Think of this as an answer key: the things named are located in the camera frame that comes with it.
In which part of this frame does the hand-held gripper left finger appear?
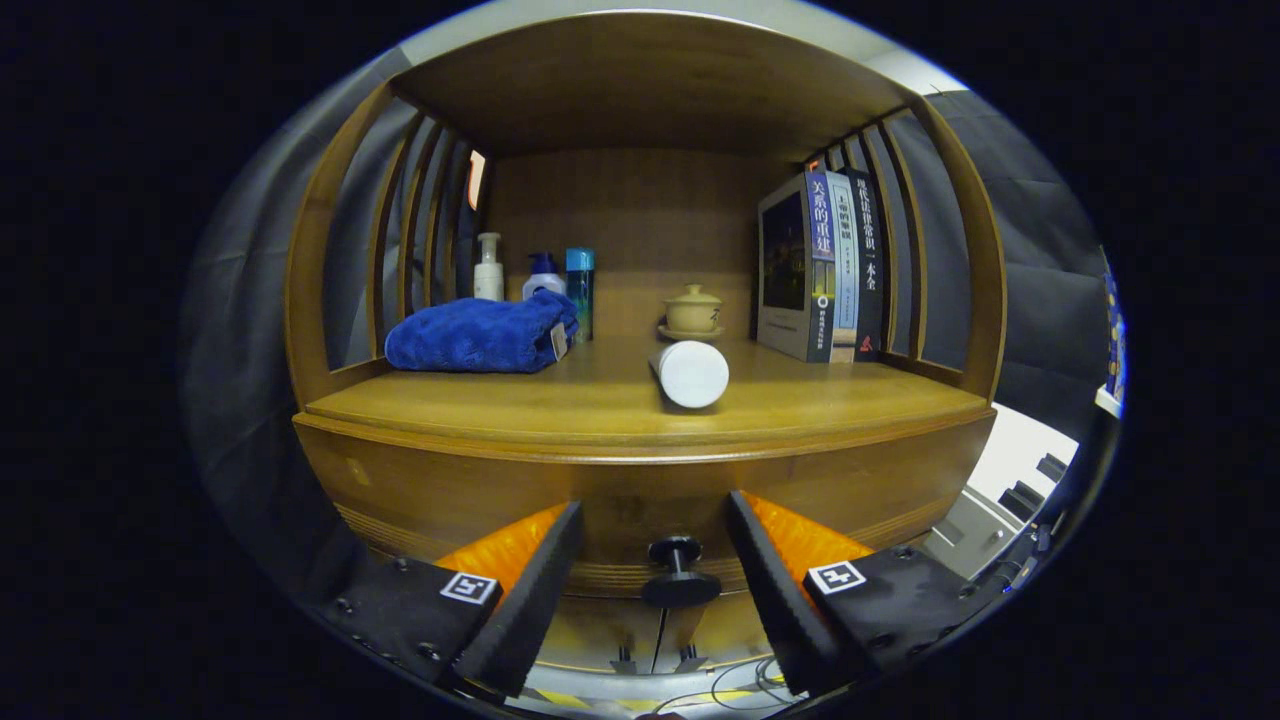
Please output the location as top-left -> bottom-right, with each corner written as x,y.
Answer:
310,500 -> 584,699

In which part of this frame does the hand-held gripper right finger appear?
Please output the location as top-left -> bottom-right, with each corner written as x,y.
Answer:
725,490 -> 1001,698

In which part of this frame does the wooden drawer with black knob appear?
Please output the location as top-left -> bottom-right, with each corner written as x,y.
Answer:
293,425 -> 998,609

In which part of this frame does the white tube with green stripe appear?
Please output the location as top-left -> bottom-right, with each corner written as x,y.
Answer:
648,340 -> 731,410

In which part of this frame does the wooden cabinet door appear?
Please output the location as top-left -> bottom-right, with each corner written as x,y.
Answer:
535,595 -> 661,673
655,590 -> 771,673

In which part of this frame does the wooden countertop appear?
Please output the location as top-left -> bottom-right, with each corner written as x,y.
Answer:
292,335 -> 998,463

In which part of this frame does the wooden cabinet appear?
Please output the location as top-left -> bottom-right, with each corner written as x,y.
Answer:
283,10 -> 1008,691

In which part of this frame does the blue folded towel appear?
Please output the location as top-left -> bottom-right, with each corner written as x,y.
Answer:
385,289 -> 581,375

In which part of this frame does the white side unit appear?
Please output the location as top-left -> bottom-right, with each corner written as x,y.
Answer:
920,400 -> 1081,581

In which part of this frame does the beige lidded teacup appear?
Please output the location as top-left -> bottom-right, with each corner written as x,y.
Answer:
664,284 -> 723,334

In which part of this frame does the teal bottle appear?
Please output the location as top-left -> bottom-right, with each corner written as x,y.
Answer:
565,247 -> 596,344

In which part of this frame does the white bottle with blue cap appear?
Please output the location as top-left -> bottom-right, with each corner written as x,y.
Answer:
522,252 -> 567,301

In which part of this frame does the white pump bottle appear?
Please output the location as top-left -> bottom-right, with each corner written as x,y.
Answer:
473,232 -> 505,302

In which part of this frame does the light blue book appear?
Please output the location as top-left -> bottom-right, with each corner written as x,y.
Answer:
826,170 -> 861,363

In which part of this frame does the grey book with blue spine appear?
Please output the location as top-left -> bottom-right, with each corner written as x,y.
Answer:
756,170 -> 837,364

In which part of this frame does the black cable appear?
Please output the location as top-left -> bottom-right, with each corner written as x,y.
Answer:
650,655 -> 791,713

